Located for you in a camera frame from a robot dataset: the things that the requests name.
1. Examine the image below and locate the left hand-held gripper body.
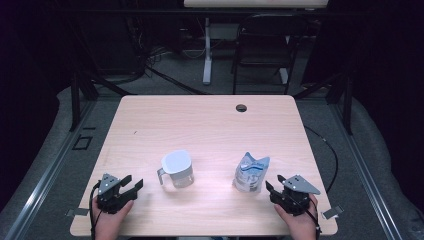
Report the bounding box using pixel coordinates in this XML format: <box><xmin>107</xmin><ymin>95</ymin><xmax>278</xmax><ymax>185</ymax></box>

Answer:
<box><xmin>96</xmin><ymin>172</ymin><xmax>135</xmax><ymax>215</ymax></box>

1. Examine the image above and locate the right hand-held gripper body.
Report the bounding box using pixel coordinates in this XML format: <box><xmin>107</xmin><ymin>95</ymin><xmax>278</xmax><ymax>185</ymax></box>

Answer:
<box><xmin>269</xmin><ymin>174</ymin><xmax>322</xmax><ymax>217</ymax></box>

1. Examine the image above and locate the blue and white milk pouch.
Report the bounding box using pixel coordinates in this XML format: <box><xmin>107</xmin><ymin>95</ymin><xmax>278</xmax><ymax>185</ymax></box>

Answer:
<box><xmin>232</xmin><ymin>151</ymin><xmax>271</xmax><ymax>194</ymax></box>

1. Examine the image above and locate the clear jug with white lid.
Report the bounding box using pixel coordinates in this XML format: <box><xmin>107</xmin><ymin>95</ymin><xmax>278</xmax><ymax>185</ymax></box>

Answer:
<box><xmin>156</xmin><ymin>149</ymin><xmax>195</xmax><ymax>190</ymax></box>

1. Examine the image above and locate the person's left hand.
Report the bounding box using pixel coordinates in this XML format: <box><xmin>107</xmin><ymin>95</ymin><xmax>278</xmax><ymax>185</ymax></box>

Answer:
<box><xmin>91</xmin><ymin>196</ymin><xmax>135</xmax><ymax>233</ymax></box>

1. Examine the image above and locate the person's right hand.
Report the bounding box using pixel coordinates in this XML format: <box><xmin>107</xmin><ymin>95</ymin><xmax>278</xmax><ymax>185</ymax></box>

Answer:
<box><xmin>273</xmin><ymin>194</ymin><xmax>320</xmax><ymax>233</ymax></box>

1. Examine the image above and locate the black metal stand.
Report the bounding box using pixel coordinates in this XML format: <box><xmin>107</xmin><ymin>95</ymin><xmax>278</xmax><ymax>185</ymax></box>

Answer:
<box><xmin>68</xmin><ymin>70</ymin><xmax>138</xmax><ymax>133</ymax></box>
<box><xmin>293</xmin><ymin>70</ymin><xmax>355</xmax><ymax>136</ymax></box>

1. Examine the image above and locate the dark curtain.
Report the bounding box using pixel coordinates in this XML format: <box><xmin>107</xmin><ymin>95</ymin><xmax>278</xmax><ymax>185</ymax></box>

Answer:
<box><xmin>351</xmin><ymin>0</ymin><xmax>424</xmax><ymax>214</ymax></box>
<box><xmin>0</xmin><ymin>0</ymin><xmax>73</xmax><ymax>213</ymax></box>

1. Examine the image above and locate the black folding chair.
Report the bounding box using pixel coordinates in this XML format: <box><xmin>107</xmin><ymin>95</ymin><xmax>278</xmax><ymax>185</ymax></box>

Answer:
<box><xmin>231</xmin><ymin>13</ymin><xmax>310</xmax><ymax>96</ymax></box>

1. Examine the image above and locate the white desk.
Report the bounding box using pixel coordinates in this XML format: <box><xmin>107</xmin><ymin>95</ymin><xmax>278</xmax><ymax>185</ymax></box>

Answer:
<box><xmin>183</xmin><ymin>0</ymin><xmax>330</xmax><ymax>86</ymax></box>

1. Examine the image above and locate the left hand-held gripper black cable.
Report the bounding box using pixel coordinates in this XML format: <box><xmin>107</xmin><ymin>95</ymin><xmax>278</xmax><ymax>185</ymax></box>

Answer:
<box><xmin>88</xmin><ymin>181</ymin><xmax>103</xmax><ymax>240</ymax></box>

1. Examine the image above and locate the hand-held gripper black cable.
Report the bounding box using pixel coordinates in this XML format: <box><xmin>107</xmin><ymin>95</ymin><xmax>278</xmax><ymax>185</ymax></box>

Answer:
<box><xmin>308</xmin><ymin>194</ymin><xmax>323</xmax><ymax>240</ymax></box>
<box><xmin>88</xmin><ymin>181</ymin><xmax>103</xmax><ymax>240</ymax></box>

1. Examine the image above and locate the right hand-held gripper black cable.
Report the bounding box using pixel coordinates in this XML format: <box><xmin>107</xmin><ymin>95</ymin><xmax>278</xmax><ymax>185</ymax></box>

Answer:
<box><xmin>308</xmin><ymin>194</ymin><xmax>323</xmax><ymax>240</ymax></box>

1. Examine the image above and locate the grey metal bracket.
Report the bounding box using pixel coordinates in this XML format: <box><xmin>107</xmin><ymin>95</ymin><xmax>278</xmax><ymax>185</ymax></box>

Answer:
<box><xmin>321</xmin><ymin>204</ymin><xmax>345</xmax><ymax>221</ymax></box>
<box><xmin>65</xmin><ymin>207</ymin><xmax>91</xmax><ymax>218</ymax></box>

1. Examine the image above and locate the thin black floor cable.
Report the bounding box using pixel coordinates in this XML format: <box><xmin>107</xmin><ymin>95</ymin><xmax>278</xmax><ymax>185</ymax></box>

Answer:
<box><xmin>303</xmin><ymin>124</ymin><xmax>340</xmax><ymax>194</ymax></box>

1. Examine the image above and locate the aluminium floor rail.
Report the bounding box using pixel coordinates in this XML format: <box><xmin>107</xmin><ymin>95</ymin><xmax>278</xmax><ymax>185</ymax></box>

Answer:
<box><xmin>328</xmin><ymin>99</ymin><xmax>407</xmax><ymax>240</ymax></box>
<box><xmin>2</xmin><ymin>99</ymin><xmax>98</xmax><ymax>240</ymax></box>

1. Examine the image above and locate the thick black floor cable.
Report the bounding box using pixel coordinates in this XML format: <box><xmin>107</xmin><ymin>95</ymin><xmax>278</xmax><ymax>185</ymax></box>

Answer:
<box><xmin>144</xmin><ymin>64</ymin><xmax>209</xmax><ymax>96</ymax></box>

